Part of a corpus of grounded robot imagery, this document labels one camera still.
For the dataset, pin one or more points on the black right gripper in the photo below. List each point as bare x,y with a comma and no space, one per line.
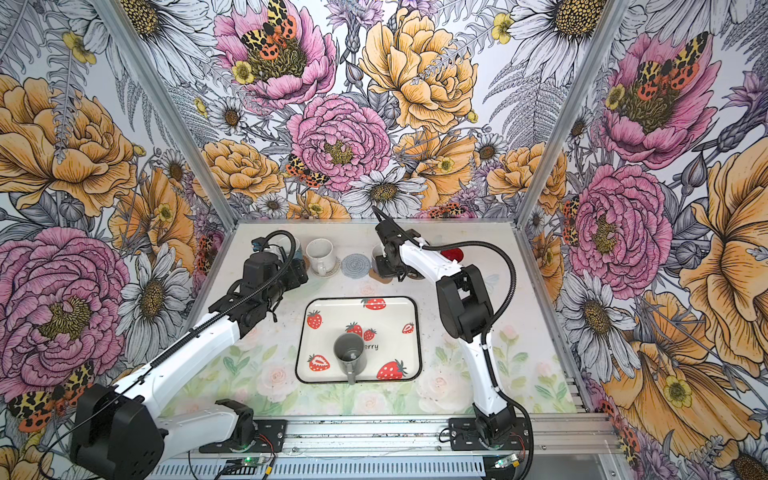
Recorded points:
384,271

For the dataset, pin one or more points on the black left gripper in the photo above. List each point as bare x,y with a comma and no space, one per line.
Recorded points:
296,276

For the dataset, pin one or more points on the cork paw print coaster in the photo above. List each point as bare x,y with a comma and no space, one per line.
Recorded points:
373,274

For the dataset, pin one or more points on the grey woven round coaster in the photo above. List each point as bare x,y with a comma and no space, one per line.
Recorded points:
356,266

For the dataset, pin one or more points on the white mug red inside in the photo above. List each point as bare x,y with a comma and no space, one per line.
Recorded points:
453,254

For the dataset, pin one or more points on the grey mug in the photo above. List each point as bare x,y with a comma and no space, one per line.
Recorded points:
349,350

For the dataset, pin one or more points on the white mug purple handle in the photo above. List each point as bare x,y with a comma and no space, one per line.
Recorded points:
376,253

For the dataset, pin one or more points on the blue mug white inside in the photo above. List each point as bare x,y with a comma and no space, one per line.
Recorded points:
289,249

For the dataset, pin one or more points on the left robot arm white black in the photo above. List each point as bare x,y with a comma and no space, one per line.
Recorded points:
119,432

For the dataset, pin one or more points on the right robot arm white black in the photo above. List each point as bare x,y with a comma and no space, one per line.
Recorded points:
465,311

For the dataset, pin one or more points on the white strawberry tray black rim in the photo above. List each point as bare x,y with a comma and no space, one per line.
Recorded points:
389,327

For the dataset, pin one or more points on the green circuit board left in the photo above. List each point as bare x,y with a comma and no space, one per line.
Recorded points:
248,462

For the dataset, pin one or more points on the green circuit board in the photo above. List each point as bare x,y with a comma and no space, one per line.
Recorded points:
509,461
248,462

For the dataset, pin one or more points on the green circuit board right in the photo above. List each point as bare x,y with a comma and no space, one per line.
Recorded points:
509,461

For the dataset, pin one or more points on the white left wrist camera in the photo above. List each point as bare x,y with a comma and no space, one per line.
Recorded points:
263,243

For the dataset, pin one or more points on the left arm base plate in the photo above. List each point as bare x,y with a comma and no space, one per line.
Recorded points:
259,436

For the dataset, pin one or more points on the aluminium frame rail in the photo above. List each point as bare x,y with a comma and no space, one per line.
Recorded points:
374,436

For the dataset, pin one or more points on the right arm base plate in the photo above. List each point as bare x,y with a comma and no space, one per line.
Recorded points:
464,436

